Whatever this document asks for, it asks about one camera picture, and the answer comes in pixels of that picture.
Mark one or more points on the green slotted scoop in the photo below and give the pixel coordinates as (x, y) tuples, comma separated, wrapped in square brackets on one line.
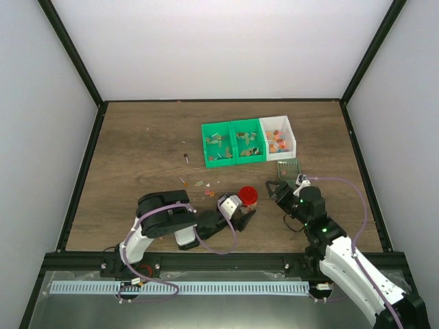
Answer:
[(289, 170)]

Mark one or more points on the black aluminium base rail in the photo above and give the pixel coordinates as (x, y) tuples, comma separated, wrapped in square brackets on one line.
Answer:
[(219, 262)]

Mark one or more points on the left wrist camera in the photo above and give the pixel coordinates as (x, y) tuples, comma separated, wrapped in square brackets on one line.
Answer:
[(228, 205)]

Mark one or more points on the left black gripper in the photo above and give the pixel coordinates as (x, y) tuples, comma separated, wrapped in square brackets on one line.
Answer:
[(241, 223)]

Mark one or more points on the green double candy bin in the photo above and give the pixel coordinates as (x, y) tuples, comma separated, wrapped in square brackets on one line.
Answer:
[(230, 143)]

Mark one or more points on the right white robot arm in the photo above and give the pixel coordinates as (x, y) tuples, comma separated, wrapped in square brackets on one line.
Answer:
[(333, 253)]

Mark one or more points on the white candy bin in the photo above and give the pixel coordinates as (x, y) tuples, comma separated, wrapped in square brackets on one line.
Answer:
[(280, 142)]

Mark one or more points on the red jar lid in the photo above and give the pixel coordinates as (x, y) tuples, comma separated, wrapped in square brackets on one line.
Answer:
[(248, 195)]

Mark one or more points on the clear plastic jar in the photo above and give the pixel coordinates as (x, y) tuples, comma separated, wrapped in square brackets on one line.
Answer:
[(247, 208)]

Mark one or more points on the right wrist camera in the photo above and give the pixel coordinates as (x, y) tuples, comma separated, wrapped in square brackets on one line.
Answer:
[(301, 182)]

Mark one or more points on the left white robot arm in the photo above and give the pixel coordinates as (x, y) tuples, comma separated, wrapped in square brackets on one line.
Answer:
[(170, 212)]

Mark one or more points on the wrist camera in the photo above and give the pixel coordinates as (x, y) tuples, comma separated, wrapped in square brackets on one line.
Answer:
[(228, 205), (301, 182)]

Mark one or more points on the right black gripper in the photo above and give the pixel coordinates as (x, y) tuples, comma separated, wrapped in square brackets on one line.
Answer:
[(286, 191)]

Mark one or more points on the light blue slotted strip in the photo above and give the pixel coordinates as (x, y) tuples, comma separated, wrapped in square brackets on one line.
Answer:
[(184, 288)]

